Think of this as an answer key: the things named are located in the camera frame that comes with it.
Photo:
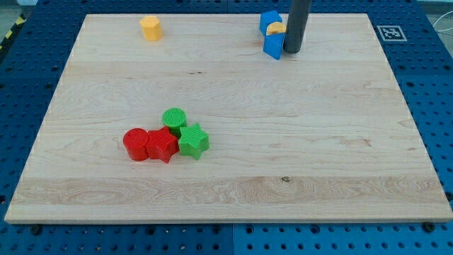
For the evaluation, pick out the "yellow hexagon block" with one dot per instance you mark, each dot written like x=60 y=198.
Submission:
x=151 y=28

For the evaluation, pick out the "green star block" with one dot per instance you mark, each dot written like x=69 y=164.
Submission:
x=193 y=141

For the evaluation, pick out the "green cylinder block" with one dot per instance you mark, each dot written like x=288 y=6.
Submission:
x=174 y=119

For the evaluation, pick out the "red star block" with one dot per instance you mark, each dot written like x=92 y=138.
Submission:
x=162 y=144

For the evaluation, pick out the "wooden board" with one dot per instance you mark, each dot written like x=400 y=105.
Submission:
x=320 y=136

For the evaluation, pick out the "red cylinder block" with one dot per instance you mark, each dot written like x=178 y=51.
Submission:
x=135 y=141

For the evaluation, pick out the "blue triangle block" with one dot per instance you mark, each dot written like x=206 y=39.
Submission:
x=273 y=45

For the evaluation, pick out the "yellow half-round block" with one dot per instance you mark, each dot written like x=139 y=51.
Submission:
x=275 y=28

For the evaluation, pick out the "blue cube block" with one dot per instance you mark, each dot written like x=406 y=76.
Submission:
x=266 y=19

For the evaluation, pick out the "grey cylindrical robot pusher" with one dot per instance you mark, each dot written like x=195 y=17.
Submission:
x=296 y=24

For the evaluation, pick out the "white fiducial marker tag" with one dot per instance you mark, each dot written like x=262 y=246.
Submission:
x=391 y=33

